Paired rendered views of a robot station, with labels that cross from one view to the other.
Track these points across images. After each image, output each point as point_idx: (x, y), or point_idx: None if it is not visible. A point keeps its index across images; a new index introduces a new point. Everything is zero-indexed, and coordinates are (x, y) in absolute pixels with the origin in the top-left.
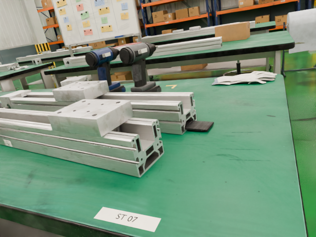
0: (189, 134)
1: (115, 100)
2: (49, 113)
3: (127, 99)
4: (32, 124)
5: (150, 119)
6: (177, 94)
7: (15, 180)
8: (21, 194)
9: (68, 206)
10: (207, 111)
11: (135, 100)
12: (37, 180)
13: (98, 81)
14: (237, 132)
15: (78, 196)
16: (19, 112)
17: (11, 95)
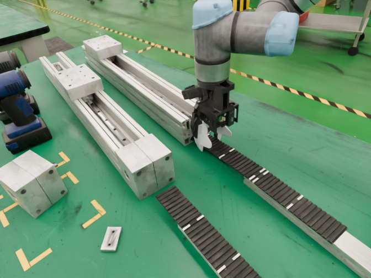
0: None
1: (86, 43)
2: (118, 70)
3: (68, 64)
4: (132, 60)
5: (83, 46)
6: (46, 58)
7: (152, 68)
8: (149, 62)
9: (133, 55)
10: (30, 80)
11: (67, 62)
12: (142, 65)
13: (59, 74)
14: (52, 63)
15: (129, 57)
16: (138, 82)
17: (147, 138)
